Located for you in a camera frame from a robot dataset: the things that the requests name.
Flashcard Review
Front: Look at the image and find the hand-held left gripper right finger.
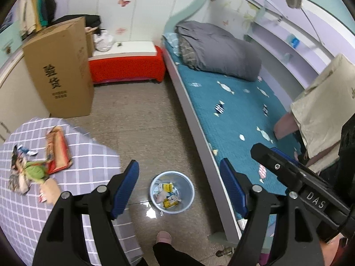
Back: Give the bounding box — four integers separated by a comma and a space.
220, 158, 325, 266

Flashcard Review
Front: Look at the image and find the person's right forearm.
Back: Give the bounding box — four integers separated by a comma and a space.
319, 240, 344, 266

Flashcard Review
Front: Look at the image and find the blue plastic waste bin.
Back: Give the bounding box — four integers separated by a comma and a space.
150, 171, 195, 214

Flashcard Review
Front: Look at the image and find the green wrapper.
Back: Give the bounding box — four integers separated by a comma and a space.
24, 159, 50, 184

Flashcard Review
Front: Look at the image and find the pink cloth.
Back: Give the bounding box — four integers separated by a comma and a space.
273, 112, 301, 140

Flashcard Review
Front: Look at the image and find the red snack packet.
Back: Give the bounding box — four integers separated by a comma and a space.
45, 125, 73, 175

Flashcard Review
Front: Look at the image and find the beige hanging shirt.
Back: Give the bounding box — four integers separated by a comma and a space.
290, 54, 355, 174

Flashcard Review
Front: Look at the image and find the grey duvet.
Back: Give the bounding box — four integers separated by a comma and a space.
175, 21, 262, 82

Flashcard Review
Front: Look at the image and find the lilac teal stair cabinet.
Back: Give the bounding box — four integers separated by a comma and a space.
0, 6, 25, 59

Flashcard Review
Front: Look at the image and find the red storage bench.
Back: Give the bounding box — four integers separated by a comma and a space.
88, 46, 166, 85

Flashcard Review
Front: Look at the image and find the teal white bunk bed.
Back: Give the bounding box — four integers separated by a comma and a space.
162, 0, 355, 244

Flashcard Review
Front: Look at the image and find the bed with teal mattress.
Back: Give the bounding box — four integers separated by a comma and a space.
164, 40, 306, 219

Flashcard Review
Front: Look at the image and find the white bench top board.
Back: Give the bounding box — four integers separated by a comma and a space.
91, 41, 157, 60

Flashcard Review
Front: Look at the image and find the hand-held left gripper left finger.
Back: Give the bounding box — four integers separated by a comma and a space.
33, 159, 140, 266

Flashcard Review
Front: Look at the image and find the pink slipper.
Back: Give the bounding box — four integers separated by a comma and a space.
156, 231, 172, 246

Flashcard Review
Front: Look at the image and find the brown paper tag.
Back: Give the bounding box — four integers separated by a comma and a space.
41, 178, 62, 206

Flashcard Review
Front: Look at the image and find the white wardrobe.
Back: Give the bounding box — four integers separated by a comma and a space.
47, 0, 211, 45

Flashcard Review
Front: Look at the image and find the white plastic bag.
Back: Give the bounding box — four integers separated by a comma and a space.
93, 30, 115, 53

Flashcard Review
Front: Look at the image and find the blue checked pillow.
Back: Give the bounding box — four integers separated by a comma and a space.
162, 32, 181, 54

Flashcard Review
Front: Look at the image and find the green hanging garment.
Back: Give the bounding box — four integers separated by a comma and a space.
38, 0, 51, 26

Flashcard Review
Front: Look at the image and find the large printed cardboard box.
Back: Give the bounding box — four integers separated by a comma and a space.
22, 17, 95, 118

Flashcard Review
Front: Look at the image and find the black trouser leg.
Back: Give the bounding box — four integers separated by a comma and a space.
152, 242, 222, 266

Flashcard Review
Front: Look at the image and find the table with checked cloth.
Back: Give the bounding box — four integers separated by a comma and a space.
0, 118, 143, 266

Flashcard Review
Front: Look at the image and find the dark printed packet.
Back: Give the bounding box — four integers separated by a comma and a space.
8, 144, 32, 194

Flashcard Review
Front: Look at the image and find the black bag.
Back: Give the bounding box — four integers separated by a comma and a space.
51, 15, 101, 29

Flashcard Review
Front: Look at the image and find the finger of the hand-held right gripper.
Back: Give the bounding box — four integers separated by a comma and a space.
270, 147, 306, 172
250, 143, 308, 193

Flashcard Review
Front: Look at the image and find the yellow snack packet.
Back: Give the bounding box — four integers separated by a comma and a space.
162, 194, 181, 208

